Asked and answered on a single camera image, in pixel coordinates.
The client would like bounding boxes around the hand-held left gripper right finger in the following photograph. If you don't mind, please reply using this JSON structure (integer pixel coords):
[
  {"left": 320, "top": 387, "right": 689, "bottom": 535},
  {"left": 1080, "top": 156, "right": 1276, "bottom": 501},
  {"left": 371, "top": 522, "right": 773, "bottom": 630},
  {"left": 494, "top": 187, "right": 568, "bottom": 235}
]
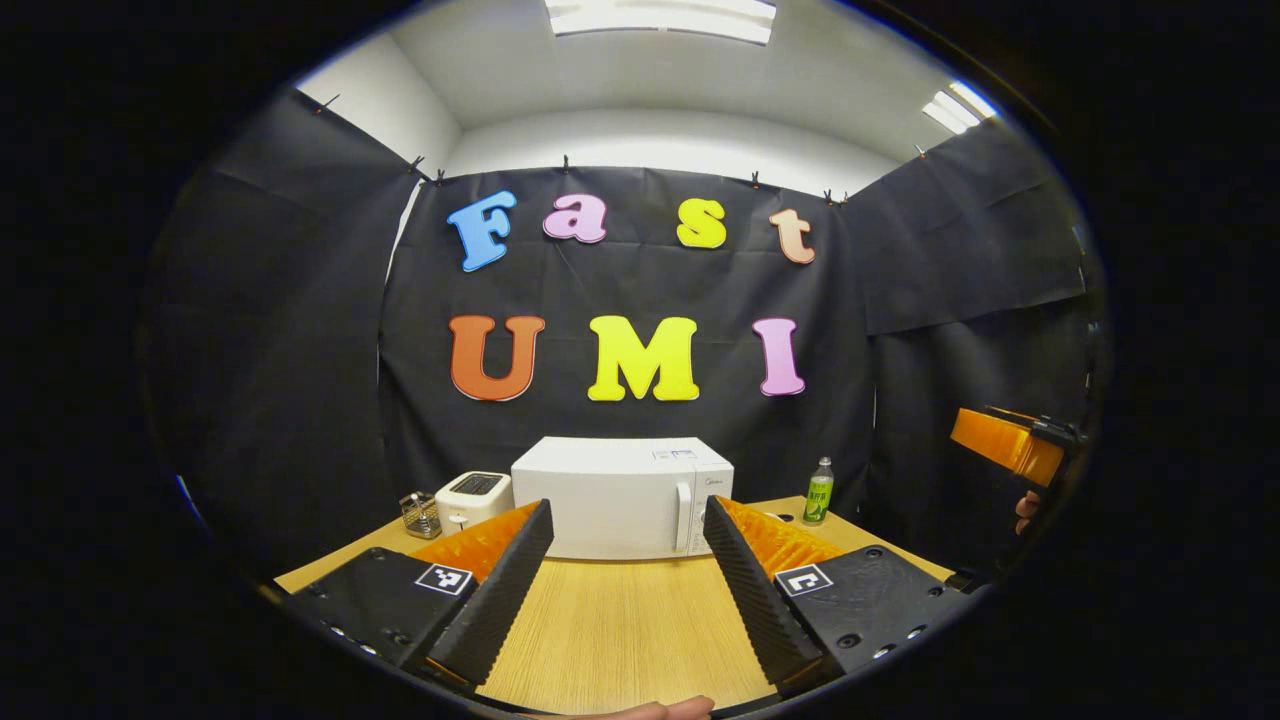
[{"left": 703, "top": 495, "right": 976, "bottom": 691}]

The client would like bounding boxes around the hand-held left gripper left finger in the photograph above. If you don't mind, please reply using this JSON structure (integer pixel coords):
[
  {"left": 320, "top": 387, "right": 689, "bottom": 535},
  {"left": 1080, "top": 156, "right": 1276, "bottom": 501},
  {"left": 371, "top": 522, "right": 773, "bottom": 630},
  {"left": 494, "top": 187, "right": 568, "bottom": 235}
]
[{"left": 285, "top": 499, "right": 554, "bottom": 691}]

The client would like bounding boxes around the white microwave oven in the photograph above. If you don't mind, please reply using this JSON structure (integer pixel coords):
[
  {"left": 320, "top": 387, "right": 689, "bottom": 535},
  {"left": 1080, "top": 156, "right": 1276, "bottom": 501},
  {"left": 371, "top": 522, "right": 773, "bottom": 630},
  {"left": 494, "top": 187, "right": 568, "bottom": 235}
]
[{"left": 511, "top": 436, "right": 735, "bottom": 561}]

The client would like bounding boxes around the white toaster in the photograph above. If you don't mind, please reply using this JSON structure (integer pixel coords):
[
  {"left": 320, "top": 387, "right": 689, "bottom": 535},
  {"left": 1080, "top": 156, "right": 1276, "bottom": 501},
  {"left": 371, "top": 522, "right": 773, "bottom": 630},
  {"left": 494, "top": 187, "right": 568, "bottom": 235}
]
[{"left": 435, "top": 471, "right": 514, "bottom": 534}]

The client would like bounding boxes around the green tea bottle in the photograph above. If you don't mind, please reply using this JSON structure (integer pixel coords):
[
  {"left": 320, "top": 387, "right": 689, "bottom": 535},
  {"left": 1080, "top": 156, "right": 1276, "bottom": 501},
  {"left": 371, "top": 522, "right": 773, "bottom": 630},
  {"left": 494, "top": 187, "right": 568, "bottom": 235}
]
[{"left": 802, "top": 457, "right": 835, "bottom": 527}]

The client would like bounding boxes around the small ceiling light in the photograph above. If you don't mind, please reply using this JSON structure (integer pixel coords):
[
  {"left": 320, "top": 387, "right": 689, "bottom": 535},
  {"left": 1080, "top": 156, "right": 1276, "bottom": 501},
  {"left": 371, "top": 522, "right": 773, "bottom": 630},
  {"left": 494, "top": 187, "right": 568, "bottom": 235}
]
[{"left": 922, "top": 80, "right": 1001, "bottom": 136}]

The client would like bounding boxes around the row of black cloth clips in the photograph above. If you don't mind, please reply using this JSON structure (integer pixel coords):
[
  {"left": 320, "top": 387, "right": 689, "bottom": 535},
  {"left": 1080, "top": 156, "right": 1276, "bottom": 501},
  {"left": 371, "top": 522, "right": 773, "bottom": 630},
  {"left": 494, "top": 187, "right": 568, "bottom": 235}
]
[{"left": 318, "top": 93, "right": 929, "bottom": 206}]

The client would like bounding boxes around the long ceiling light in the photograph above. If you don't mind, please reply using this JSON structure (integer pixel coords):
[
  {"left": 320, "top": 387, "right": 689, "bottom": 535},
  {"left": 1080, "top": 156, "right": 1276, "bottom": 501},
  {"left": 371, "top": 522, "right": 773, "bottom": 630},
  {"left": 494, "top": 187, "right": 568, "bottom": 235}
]
[{"left": 545, "top": 0, "right": 778, "bottom": 46}]

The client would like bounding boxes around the metal wire basket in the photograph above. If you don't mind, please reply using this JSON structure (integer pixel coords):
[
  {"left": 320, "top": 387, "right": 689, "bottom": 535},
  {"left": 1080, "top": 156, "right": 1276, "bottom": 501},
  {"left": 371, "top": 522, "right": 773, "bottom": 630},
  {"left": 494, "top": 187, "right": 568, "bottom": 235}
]
[{"left": 400, "top": 491, "right": 443, "bottom": 540}]

